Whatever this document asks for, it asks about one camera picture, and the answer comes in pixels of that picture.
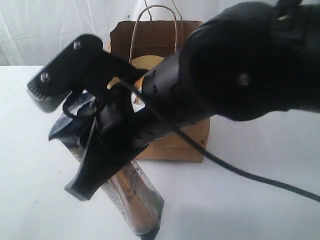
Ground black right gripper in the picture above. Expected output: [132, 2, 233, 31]
[64, 84, 180, 201]

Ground spaghetti package dark blue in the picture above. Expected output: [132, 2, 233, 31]
[48, 92, 164, 240]

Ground clear jar with gold lid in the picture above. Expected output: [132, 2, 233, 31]
[107, 55, 166, 91]

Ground brown paper bag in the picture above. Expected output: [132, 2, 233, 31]
[107, 19, 204, 163]

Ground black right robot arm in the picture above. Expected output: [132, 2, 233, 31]
[85, 0, 320, 166]

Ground black cable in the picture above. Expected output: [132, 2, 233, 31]
[62, 79, 320, 202]

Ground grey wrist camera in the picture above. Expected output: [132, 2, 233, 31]
[26, 33, 148, 115]

